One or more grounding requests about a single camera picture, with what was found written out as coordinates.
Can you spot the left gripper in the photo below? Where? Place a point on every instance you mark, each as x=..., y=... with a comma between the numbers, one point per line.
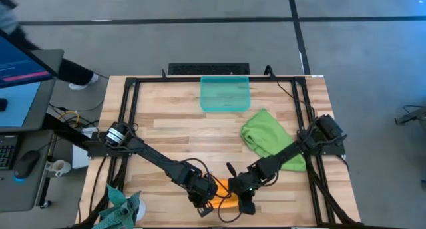
x=201, y=189

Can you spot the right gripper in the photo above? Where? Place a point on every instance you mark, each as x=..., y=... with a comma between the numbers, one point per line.
x=243, y=187

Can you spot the orange microfiber towel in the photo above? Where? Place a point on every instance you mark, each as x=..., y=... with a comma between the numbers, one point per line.
x=226, y=202

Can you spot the green microfiber towel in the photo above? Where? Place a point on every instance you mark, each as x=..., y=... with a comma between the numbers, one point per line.
x=263, y=136

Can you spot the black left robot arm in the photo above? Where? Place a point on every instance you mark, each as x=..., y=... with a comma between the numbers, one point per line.
x=159, y=159

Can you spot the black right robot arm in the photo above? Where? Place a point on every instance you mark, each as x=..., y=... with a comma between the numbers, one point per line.
x=283, y=155

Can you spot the teal plastic basket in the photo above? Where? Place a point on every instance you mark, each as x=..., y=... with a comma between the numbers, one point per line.
x=226, y=92

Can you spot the white plant pot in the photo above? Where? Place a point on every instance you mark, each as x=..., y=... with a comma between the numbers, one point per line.
x=142, y=209

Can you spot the teal artificial plant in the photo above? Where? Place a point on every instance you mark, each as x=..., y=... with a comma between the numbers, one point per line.
x=116, y=212

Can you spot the white box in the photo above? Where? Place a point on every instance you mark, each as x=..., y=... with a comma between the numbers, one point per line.
x=80, y=159

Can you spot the white label sticker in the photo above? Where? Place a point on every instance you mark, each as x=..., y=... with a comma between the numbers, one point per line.
x=317, y=76

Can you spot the black angled bar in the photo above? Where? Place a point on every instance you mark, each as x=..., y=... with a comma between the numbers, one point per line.
x=63, y=127

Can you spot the person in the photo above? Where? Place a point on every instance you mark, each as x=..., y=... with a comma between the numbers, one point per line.
x=73, y=72

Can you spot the grey computer desk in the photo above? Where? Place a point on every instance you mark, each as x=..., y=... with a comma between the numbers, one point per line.
x=50, y=99

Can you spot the black computer mouse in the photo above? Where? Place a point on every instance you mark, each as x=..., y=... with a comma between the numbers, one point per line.
x=26, y=164

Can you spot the black stand leg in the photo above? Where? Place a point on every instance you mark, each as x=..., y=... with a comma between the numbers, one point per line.
x=412, y=114

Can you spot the black keyboard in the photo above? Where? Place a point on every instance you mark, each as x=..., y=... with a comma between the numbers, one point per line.
x=6, y=152

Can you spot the small black puck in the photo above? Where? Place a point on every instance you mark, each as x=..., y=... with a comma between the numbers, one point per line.
x=2, y=104

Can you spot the computer monitor blue screen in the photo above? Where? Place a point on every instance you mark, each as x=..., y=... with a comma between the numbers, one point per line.
x=23, y=64

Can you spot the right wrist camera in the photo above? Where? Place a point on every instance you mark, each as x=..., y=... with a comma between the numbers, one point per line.
x=247, y=207

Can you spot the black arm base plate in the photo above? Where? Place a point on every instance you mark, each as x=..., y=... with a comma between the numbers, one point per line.
x=336, y=149
x=96, y=150

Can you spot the black metal table frame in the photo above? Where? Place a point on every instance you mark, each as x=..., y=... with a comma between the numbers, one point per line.
x=166, y=79

